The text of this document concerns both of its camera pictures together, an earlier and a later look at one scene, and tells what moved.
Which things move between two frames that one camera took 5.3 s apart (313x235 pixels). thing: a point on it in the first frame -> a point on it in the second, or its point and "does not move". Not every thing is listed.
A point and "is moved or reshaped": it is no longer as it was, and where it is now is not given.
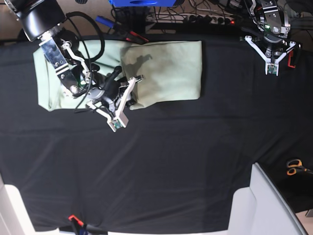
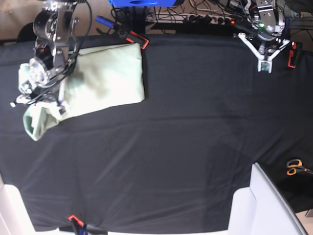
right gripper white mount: (271, 67) -> (264, 63)
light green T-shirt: (171, 71) is moved or reshaped
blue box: (142, 3) does not move
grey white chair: (260, 209) does not move
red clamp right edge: (291, 53) does not move
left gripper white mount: (121, 120) -> (58, 104)
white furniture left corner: (14, 218) does not move
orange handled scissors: (294, 164) does not move
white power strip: (209, 18) does not move
